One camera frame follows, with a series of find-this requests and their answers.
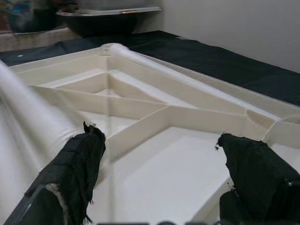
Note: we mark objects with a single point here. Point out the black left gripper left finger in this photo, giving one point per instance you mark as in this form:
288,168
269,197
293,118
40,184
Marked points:
70,168

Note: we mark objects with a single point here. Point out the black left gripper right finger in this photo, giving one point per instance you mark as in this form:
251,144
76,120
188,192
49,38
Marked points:
253,175

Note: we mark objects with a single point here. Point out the white plastic children table top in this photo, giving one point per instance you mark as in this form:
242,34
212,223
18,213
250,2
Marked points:
175,164

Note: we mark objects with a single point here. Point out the white plastic table leg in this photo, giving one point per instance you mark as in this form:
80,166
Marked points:
28,112
187,77

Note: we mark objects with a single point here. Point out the black tablecloth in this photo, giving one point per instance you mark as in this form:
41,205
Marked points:
222,61

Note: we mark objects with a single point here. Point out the beige stone bench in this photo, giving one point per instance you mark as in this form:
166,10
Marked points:
35,39

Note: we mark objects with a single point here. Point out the black wok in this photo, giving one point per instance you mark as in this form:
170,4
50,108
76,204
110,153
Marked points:
100,25

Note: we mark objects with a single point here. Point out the white plastic tray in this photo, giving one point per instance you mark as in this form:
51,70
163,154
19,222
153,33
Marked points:
105,11

